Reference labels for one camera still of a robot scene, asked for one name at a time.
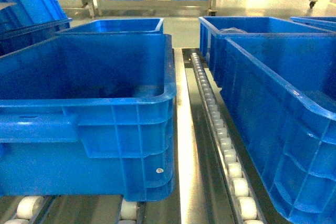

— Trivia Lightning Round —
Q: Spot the stainless steel shelf rack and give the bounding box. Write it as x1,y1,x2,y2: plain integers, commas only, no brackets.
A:
112,48,236,223

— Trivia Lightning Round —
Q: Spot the blue bin rear left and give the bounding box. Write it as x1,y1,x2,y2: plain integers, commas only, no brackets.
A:
57,18,164,35

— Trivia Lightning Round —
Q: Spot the blue bin rear right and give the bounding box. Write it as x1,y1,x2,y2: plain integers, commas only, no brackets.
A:
198,16,335,88

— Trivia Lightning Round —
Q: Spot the blue bin front left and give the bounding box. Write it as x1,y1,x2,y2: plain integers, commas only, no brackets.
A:
1,33,176,201

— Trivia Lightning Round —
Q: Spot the clear plastic bag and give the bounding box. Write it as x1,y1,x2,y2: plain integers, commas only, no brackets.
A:
219,27,247,34

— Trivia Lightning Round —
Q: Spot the blue bin front right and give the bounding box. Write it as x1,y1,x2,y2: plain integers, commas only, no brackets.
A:
221,34,335,223

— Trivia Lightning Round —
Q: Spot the white roller track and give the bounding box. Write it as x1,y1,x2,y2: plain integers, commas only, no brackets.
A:
190,52,266,223

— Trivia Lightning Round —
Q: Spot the tilted blue bin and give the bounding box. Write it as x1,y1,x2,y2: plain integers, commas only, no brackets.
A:
1,0,71,56

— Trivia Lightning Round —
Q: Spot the blue bin far right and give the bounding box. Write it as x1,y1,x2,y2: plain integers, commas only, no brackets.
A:
290,17,336,31

